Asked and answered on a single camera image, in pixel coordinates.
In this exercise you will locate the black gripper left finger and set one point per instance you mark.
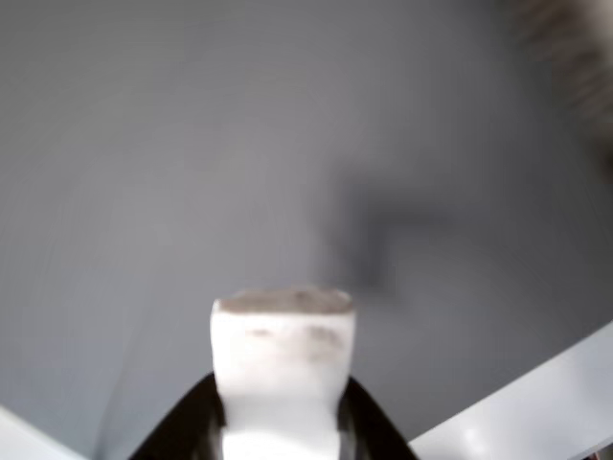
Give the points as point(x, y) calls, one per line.
point(191, 421)

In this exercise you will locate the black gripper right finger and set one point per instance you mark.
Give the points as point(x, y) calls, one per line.
point(369, 426)

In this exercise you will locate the white rectangular block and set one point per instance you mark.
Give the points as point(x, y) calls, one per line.
point(282, 364)

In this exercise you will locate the patterned open cardboard box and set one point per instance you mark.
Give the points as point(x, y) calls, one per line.
point(584, 57)

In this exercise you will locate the grey table mat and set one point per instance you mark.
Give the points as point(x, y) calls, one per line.
point(191, 167)

